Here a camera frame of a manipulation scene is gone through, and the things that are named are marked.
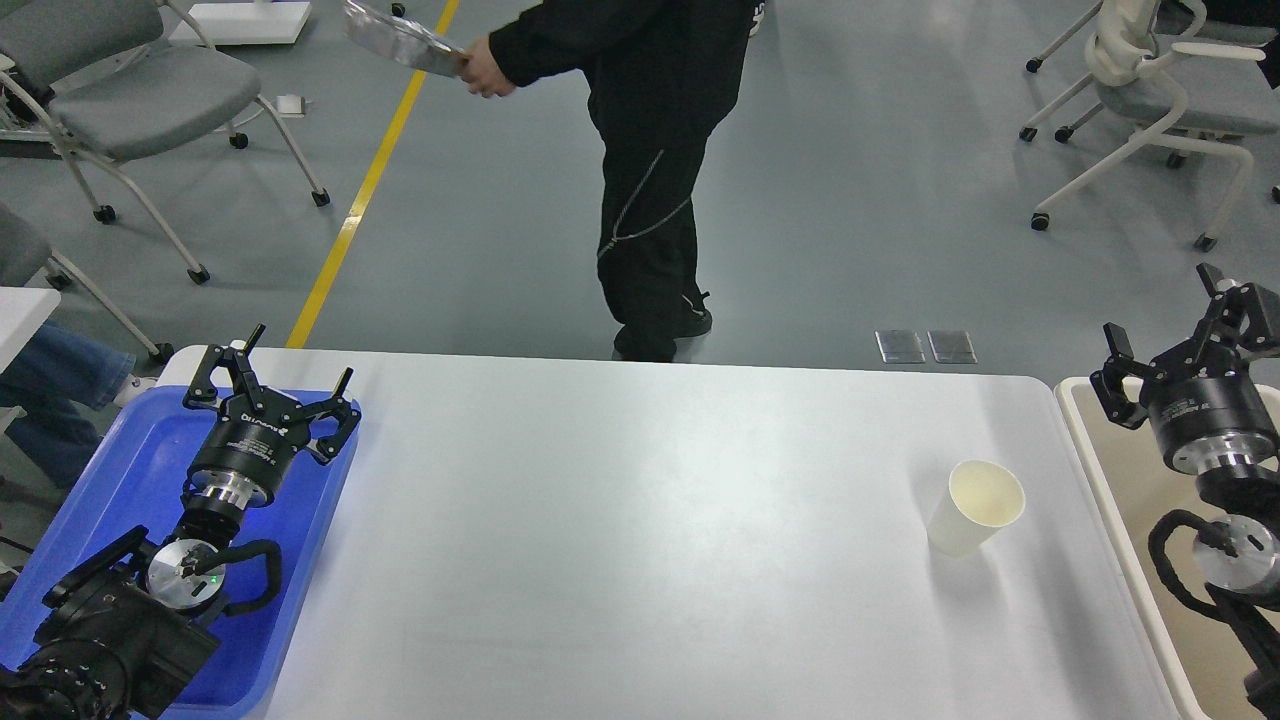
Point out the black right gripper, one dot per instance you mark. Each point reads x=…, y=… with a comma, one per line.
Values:
x=1206, y=408

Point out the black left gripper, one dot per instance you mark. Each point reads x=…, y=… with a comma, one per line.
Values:
x=259, y=431

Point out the white paper cup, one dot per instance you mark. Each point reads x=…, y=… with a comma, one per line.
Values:
x=981, y=498

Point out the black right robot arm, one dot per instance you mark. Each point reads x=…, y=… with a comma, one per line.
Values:
x=1225, y=569

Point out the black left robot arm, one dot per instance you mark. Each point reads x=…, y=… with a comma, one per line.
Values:
x=169, y=583

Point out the person's hand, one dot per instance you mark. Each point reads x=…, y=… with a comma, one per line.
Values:
x=482, y=74

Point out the blue plastic tray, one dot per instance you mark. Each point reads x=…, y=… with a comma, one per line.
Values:
x=135, y=480

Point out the seated person blue jeans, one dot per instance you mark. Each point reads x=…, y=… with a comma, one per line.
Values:
x=57, y=372

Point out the right floor outlet plate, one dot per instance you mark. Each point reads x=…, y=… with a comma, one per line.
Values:
x=952, y=347

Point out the floor outlet plate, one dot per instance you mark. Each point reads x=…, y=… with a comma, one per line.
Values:
x=952, y=347
x=900, y=347

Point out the white office chair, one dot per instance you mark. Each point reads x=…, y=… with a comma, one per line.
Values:
x=1184, y=94

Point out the white side table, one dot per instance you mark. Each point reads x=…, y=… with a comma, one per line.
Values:
x=23, y=311

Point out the left floor outlet plate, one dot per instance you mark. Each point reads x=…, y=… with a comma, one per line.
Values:
x=900, y=347

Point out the grey chair at left edge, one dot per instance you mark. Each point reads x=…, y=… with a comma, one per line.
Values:
x=24, y=252

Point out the beige plastic bin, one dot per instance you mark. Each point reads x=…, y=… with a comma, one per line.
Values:
x=1203, y=663

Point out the silver metal tray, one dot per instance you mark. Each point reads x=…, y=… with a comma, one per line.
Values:
x=403, y=41

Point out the person in black clothes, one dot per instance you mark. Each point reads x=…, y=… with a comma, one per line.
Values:
x=662, y=75

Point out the grey chair with white frame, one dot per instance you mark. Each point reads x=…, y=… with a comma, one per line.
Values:
x=87, y=72

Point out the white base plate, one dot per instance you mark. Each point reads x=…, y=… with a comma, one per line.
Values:
x=239, y=23

